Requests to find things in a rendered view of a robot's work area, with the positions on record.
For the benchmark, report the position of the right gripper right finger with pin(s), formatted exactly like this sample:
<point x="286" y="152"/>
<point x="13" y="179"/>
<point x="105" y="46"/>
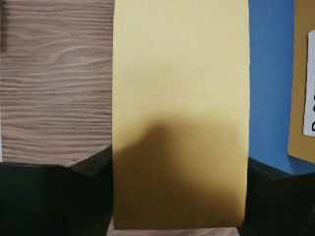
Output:
<point x="277" y="203"/>

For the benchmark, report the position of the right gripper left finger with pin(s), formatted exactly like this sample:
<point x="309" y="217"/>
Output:
<point x="80" y="198"/>

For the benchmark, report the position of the yellow cardboard carton side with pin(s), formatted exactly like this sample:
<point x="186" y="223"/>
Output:
<point x="180" y="113"/>
<point x="301" y="139"/>

